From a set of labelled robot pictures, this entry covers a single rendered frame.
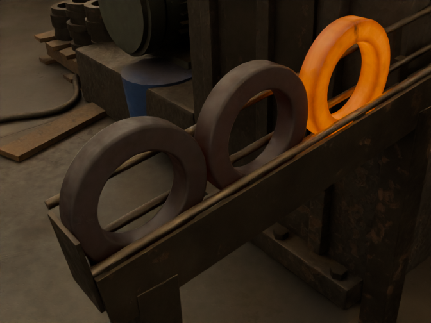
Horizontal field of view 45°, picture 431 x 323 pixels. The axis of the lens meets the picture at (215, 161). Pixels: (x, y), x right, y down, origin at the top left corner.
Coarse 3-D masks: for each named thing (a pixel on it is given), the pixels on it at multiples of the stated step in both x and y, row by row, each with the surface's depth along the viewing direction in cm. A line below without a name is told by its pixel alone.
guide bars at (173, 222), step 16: (416, 80) 84; (384, 96) 80; (352, 112) 77; (336, 128) 75; (304, 144) 72; (272, 160) 70; (256, 176) 68; (224, 192) 66; (192, 208) 64; (176, 224) 62; (144, 240) 60; (112, 256) 59; (128, 256) 59; (96, 272) 57
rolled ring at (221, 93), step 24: (240, 72) 64; (264, 72) 65; (288, 72) 67; (216, 96) 63; (240, 96) 63; (288, 96) 69; (216, 120) 62; (288, 120) 73; (216, 144) 64; (288, 144) 73; (216, 168) 65; (240, 168) 72
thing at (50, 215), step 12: (48, 216) 59; (60, 228) 57; (60, 240) 60; (72, 240) 55; (72, 252) 57; (72, 264) 61; (84, 264) 56; (72, 276) 65; (84, 276) 58; (84, 288) 62; (96, 288) 58; (96, 300) 59
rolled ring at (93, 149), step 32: (128, 128) 56; (160, 128) 58; (96, 160) 54; (192, 160) 63; (64, 192) 56; (96, 192) 56; (192, 192) 65; (64, 224) 57; (96, 224) 57; (160, 224) 65; (96, 256) 59
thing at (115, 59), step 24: (120, 0) 192; (144, 0) 182; (168, 0) 186; (120, 24) 198; (144, 24) 185; (168, 24) 190; (96, 48) 230; (120, 48) 205; (144, 48) 194; (168, 48) 214; (96, 72) 220; (120, 72) 204; (96, 96) 229; (120, 96) 210; (168, 96) 182; (192, 96) 181; (168, 120) 185; (192, 120) 172
